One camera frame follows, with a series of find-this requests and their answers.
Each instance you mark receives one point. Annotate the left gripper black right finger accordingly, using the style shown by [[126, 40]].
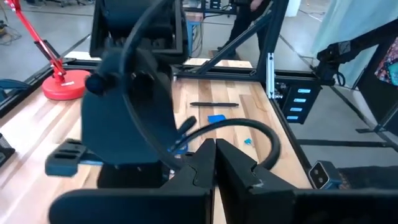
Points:
[[295, 208]]

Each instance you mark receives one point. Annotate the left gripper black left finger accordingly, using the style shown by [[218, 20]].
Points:
[[140, 208]]

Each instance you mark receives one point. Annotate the blue eraser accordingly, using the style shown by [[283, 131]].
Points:
[[216, 119]]

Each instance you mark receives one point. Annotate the black jointed stand arm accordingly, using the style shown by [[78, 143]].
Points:
[[335, 53]]

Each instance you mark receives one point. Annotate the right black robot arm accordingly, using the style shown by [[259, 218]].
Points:
[[140, 31]]

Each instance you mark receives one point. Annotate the black mesh desk organizer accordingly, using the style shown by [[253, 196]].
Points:
[[5, 149]]

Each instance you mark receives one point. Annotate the red desk lamp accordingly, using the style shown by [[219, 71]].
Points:
[[65, 87]]

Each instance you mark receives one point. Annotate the black pen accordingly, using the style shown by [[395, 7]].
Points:
[[214, 104]]

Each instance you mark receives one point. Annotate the black box with blue labels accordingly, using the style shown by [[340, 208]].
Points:
[[300, 102]]

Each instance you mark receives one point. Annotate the person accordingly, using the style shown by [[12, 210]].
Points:
[[245, 21]]

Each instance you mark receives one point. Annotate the colourful patterned board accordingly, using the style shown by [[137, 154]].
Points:
[[388, 65]]

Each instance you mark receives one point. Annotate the pale blue curtain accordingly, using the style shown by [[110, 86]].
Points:
[[342, 18]]

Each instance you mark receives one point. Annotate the small table-level camera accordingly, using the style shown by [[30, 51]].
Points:
[[323, 175]]

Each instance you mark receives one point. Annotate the silver post bracket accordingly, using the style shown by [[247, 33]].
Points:
[[270, 74]]

